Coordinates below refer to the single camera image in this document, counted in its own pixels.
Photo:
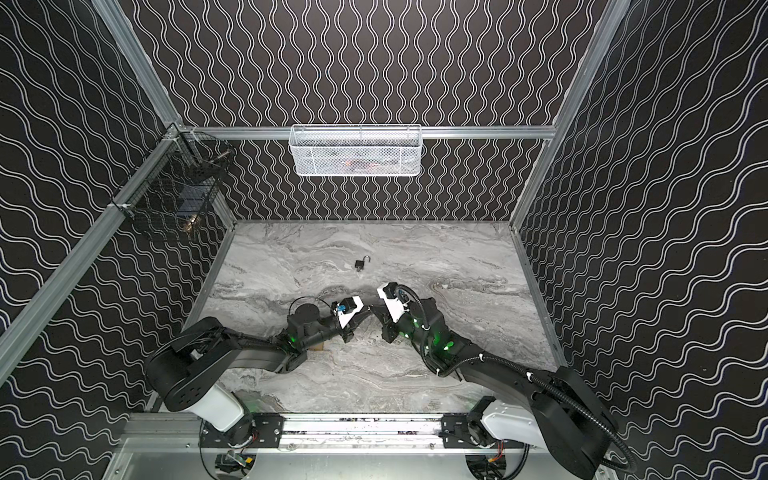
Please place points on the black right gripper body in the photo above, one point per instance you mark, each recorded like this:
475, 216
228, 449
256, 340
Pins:
390, 327

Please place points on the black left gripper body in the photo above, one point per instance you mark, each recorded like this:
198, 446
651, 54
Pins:
346, 328

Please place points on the small black padlock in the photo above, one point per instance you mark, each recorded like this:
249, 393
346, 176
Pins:
360, 264

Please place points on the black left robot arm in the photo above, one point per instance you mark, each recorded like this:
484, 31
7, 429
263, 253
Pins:
186, 371

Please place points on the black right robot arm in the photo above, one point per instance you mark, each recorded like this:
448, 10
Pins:
573, 425

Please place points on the aluminium back crossbar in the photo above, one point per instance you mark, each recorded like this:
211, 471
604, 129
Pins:
383, 131

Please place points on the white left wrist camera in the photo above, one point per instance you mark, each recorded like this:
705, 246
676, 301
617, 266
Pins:
347, 309

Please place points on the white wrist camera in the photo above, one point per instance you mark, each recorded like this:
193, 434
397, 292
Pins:
395, 307
347, 309

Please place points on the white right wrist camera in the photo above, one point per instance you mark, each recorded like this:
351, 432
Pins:
395, 307

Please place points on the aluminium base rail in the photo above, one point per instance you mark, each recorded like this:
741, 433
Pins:
429, 433

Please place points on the white mesh wall basket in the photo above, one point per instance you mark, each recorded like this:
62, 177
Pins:
357, 156

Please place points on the black wire wall basket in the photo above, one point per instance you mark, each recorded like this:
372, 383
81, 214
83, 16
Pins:
175, 202

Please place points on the aluminium left side rail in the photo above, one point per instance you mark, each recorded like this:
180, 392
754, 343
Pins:
18, 338

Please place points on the aluminium corner frame post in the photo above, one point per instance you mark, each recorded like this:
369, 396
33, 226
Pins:
121, 29

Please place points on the aluminium right corner post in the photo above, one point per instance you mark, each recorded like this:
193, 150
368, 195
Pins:
611, 19

